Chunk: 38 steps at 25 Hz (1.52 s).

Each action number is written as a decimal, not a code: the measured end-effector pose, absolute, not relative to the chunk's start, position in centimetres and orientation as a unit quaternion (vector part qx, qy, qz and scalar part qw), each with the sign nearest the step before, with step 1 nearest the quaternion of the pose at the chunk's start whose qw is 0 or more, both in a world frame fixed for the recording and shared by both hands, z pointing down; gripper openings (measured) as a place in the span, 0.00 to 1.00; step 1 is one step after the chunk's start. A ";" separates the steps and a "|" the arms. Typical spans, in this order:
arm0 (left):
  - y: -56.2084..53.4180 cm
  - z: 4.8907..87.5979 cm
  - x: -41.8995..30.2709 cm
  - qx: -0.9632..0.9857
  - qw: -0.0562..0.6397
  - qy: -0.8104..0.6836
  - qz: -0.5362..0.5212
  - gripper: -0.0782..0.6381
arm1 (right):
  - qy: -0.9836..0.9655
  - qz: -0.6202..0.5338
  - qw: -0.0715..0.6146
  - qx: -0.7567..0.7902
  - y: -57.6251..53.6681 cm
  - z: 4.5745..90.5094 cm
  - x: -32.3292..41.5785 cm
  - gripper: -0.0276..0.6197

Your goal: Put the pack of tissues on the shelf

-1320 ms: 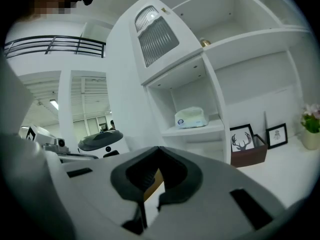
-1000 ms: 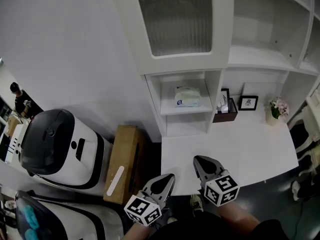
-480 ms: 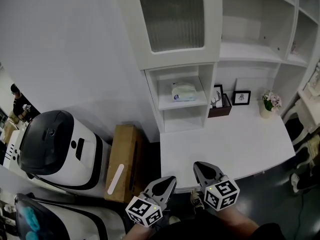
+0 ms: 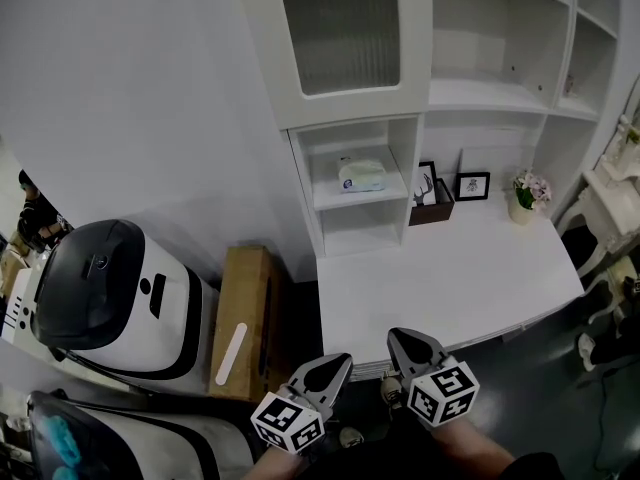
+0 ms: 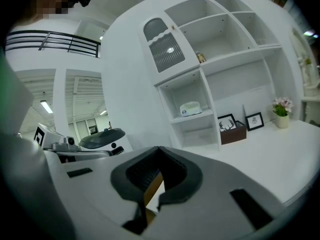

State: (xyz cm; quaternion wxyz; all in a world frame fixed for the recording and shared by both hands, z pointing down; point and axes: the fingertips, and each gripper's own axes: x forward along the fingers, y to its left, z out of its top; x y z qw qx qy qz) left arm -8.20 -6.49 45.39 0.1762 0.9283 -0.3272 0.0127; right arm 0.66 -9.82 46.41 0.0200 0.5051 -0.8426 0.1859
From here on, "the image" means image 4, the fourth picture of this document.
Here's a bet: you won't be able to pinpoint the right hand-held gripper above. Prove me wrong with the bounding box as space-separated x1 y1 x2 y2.
387 326 480 430

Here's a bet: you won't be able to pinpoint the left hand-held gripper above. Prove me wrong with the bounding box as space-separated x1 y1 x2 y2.
249 352 354 455

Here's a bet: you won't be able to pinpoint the white pack of tissues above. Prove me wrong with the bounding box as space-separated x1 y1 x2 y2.
337 156 389 194

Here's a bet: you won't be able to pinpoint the person's left forearm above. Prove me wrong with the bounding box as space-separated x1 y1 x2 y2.
254 447 306 480

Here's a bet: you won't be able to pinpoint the person's right forearm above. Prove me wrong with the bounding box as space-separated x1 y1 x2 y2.
428 420 516 480

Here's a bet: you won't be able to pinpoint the white desk top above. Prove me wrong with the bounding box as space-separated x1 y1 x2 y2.
315 187 586 382

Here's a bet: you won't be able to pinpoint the person's right shoe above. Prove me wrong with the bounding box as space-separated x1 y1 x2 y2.
379 372 405 412

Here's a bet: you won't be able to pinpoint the person's left shoe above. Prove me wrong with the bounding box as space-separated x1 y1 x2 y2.
339 426 365 450

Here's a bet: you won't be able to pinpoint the person's black shorts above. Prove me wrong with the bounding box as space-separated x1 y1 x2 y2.
299 407 566 480

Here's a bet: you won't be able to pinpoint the brown cardboard box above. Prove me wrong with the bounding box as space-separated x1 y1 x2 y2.
208 245 286 403

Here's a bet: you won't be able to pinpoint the dark brown box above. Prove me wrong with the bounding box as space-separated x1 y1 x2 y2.
408 177 456 227

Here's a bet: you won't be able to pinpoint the white robot with black visor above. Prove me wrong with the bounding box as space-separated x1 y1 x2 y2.
30 218 221 397

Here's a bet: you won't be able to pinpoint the white robot with blue visor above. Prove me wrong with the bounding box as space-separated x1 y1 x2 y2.
27 390 256 480

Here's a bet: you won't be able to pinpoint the potted pink flowers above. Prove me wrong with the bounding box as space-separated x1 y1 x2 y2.
507 168 554 227

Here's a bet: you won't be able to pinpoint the white chair with black cushion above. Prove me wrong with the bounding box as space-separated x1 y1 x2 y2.
562 227 601 279

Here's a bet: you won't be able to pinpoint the ornate white dressing table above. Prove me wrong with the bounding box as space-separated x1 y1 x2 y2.
555 112 640 324

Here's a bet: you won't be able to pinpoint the white hutch shelf unit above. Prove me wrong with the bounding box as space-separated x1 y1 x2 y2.
234 0 626 259

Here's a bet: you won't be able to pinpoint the white computer tower case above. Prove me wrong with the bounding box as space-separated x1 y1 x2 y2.
0 266 42 352

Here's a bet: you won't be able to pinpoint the frosted glass cabinet door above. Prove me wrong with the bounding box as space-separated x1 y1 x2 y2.
234 0 434 132

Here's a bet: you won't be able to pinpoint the deer picture frame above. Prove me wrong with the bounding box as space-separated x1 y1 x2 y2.
412 160 439 205

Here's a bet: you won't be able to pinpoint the small black picture frame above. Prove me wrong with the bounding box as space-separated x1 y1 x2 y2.
453 171 491 202

